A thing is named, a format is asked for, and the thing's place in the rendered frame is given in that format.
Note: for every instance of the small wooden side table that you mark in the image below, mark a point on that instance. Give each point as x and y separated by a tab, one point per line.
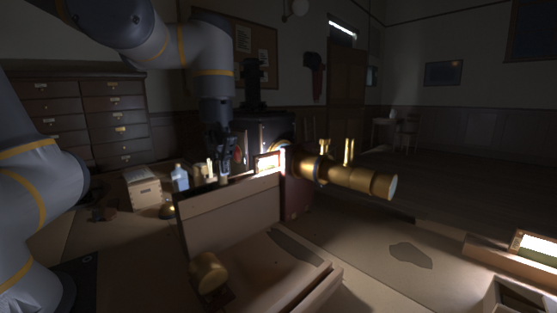
384	122

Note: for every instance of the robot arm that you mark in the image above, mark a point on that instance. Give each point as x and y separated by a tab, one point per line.
39	183

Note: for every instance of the wooden slide carrier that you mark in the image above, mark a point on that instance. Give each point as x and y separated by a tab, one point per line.
266	162

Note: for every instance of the light wooden box with paper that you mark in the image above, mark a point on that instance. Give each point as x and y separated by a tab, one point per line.
144	191

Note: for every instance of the small framed wall picture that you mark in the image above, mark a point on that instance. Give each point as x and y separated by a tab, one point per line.
371	75

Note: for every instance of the black floor mat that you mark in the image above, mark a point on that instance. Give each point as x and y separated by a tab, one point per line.
80	278

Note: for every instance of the brass dome bell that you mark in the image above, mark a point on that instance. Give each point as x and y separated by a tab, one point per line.
167	211

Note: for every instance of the dark wooden chair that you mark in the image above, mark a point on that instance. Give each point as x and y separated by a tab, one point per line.
409	133

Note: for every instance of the dark framed wall picture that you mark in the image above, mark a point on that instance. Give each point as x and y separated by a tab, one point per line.
443	72

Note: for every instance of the wood framed glass slide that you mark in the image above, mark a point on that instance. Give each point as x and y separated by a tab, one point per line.
537	248

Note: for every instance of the brass draw tube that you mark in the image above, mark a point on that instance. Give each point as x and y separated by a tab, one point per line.
348	176

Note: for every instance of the dark framed window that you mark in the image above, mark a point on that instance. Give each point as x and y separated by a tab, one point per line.
533	30

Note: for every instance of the brown cork notice board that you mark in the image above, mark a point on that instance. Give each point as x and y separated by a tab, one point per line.
254	48

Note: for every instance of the black lantern body with chimney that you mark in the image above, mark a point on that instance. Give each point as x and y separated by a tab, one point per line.
265	126

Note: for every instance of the dark wooden rest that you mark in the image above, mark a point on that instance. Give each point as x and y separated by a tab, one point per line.
219	300

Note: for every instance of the light wooden tray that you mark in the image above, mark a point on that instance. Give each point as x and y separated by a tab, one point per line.
304	283

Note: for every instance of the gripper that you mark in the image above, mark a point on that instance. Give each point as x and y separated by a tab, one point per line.
216	113

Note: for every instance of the dark small block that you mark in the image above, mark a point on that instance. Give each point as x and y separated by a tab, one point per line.
104	213

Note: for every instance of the brass short cylinder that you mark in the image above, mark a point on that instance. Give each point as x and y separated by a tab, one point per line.
208	272

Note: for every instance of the light wooden open box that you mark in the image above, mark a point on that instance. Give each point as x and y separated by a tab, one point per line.
518	298

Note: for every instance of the white bottle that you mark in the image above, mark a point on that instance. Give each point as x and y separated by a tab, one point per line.
179	179

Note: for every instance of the dark wooden drawer cabinet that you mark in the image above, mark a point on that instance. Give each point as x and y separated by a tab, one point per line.
113	126

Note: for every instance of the lit transom window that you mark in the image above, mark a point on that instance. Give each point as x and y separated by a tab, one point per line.
342	29

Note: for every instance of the white globe wall lamp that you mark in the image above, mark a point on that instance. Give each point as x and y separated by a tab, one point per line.
300	6

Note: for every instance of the red hanging coat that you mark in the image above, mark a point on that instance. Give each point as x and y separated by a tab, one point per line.
316	74

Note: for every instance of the brass thumbscrew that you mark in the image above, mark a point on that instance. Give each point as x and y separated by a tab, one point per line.
348	151
324	146

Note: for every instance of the small wooden block holder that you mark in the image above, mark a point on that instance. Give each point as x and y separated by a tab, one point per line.
202	172

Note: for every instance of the dark wooden door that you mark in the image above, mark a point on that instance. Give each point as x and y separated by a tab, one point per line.
346	95

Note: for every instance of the white jug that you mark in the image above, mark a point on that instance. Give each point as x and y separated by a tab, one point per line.
392	113

